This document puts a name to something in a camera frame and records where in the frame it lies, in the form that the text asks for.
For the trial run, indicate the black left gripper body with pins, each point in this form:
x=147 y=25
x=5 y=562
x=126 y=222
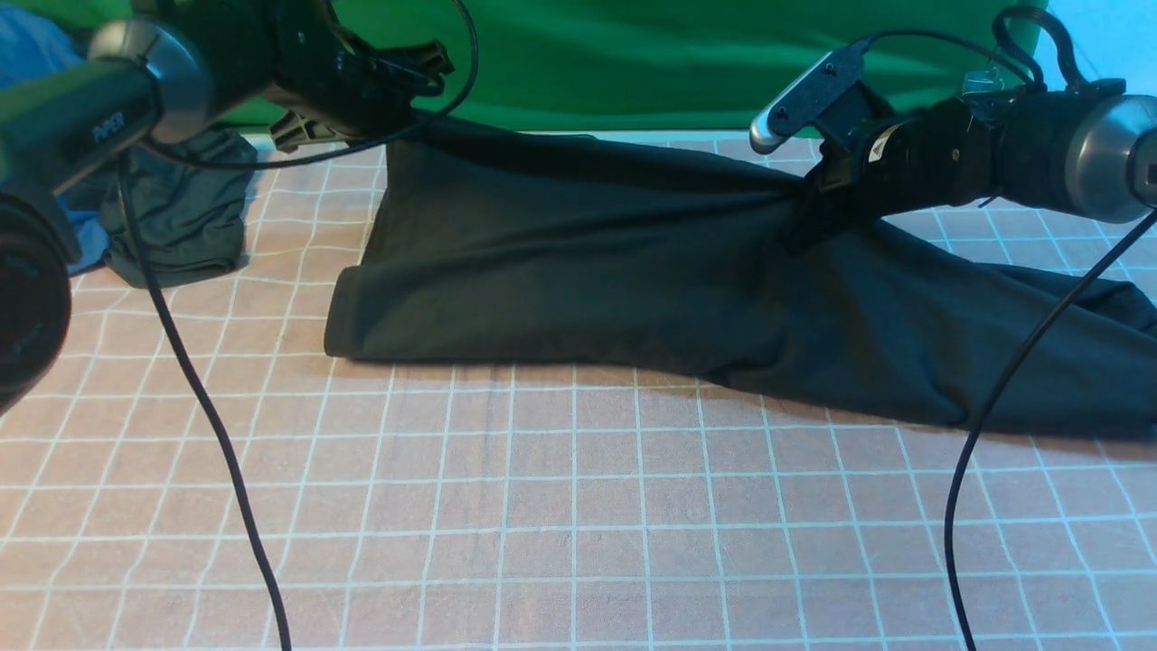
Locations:
x=325 y=80

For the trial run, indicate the blue garment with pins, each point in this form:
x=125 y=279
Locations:
x=33 y=49

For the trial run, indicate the green backdrop cloth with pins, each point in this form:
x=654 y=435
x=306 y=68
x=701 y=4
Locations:
x=586 y=65

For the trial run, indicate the crumpled dark gray garment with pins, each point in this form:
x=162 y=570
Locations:
x=191 y=220

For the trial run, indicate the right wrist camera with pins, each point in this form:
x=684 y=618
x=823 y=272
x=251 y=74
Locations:
x=805 y=100

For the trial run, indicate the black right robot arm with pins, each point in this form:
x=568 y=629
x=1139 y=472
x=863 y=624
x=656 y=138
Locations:
x=1087 y=152

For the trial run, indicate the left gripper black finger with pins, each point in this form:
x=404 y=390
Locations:
x=419 y=70

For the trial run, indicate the metal binder clip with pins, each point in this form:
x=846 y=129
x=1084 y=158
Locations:
x=987 y=80

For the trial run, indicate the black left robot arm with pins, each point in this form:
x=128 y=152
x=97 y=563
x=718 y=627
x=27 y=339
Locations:
x=161 y=76

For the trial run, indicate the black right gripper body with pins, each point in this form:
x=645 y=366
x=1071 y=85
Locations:
x=908 y=165

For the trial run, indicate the pink grid tablecloth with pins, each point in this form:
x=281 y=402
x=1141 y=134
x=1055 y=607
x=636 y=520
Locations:
x=441 y=508

